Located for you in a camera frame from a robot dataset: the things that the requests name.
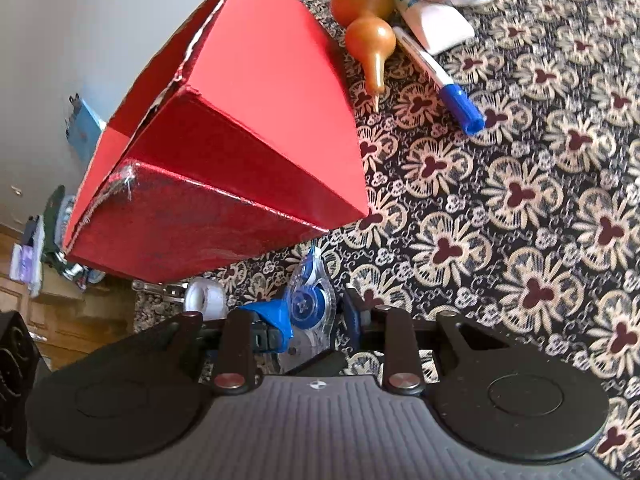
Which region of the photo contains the blue capped white marker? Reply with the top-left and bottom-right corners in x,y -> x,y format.
392,25 -> 487,137

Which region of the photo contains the red cardboard box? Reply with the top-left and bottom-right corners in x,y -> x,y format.
62,0 -> 371,285

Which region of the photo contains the white tube with blue cap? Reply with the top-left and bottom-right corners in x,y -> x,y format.
389,0 -> 476,56

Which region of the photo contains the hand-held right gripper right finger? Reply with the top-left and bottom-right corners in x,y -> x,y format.
342,290 -> 507,395

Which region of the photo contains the brown gourd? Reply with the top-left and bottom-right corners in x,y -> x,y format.
330,0 -> 399,112

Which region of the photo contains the blue correction tape dispenser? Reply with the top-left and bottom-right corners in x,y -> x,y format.
284,247 -> 342,352

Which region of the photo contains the clear tape roll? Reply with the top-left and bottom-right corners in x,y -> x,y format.
184,276 -> 227,319

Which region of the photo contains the green white striped cloth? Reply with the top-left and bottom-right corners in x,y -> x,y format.
41,185 -> 77,273

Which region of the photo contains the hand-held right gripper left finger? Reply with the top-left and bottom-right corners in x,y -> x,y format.
149,300 -> 294,395

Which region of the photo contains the floral patterned tablecloth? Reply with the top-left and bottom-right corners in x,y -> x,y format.
132,0 -> 640,477

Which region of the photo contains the wooden side cabinet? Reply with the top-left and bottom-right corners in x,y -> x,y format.
0,225 -> 137,363

